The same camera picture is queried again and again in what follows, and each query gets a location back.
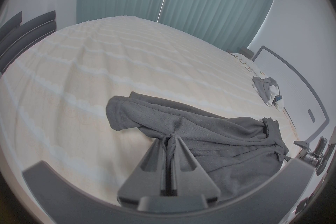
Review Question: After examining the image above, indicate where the white printed pillow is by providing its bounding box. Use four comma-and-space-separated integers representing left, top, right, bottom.
230, 53, 263, 77

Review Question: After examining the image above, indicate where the grey bedside table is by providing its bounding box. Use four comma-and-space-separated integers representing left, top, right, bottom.
226, 46, 254, 59

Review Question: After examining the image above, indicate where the black T-shirt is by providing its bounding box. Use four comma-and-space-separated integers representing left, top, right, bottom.
106, 91, 290, 197

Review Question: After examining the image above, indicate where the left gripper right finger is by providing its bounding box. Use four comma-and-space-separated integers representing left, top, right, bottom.
168, 136, 221, 203

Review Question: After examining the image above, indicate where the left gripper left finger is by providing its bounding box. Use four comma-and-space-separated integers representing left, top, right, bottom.
117, 137, 167, 202

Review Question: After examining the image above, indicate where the black chest of drawers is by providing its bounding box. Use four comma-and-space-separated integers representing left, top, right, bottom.
0, 10, 57, 75

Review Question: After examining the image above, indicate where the pile of clothes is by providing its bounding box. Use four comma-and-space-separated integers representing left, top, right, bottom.
252, 76, 285, 112

